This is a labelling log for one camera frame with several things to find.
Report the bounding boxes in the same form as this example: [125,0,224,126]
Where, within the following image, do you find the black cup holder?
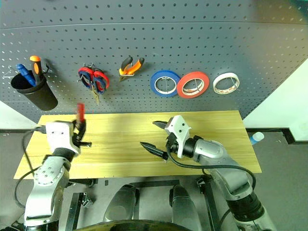
[11,73,59,111]

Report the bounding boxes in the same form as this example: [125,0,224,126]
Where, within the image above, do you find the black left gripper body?
[71,131,83,149]

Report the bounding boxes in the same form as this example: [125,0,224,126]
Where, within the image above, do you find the black curved rim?
[77,219,193,231]

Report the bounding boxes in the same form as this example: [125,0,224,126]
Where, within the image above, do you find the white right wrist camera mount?
[165,115,192,159]

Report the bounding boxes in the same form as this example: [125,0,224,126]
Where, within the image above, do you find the red tape roll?
[176,71,210,100]

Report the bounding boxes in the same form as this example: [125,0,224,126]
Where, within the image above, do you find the white tape roll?
[212,72,240,95]

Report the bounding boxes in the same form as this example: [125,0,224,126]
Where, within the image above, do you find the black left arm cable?
[14,126,48,209]

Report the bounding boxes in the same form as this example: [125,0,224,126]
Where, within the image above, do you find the blue tape roll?
[150,69,181,98]

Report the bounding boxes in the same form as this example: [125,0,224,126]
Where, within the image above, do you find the orange black pliers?
[118,55,145,82]

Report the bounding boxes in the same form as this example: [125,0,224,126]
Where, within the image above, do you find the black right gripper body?
[165,131,180,156]

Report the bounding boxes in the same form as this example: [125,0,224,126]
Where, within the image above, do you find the blue capped plastic bottle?
[249,131,265,145]

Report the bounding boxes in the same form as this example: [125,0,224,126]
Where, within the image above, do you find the black metal table frame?
[64,178,217,231]

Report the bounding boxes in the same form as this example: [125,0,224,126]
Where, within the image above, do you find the dark grey pegboard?
[0,0,308,121]

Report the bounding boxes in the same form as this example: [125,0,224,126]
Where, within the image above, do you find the red clear handled screwdriver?
[76,103,86,122]

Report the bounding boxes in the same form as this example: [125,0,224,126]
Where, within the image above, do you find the blue handled screwdriver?
[16,64,37,87]

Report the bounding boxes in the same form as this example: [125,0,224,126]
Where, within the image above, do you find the triangular wire hook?
[2,64,15,80]

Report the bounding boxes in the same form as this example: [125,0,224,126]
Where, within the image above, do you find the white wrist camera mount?
[165,115,192,159]
[45,121,81,156]

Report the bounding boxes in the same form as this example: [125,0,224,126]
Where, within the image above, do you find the red handled scissors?
[77,66,110,97]

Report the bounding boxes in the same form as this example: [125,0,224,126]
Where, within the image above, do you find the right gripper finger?
[140,141,168,162]
[152,120,169,131]

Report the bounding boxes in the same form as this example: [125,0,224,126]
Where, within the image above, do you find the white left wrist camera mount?
[45,121,81,156]

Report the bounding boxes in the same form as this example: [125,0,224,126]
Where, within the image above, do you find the small metal bracket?
[81,192,94,207]

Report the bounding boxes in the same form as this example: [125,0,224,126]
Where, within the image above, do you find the orange black handled screwdriver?
[29,55,45,85]

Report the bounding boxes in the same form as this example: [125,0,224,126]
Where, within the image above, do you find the grey rounded shell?
[103,184,140,223]
[169,184,203,231]

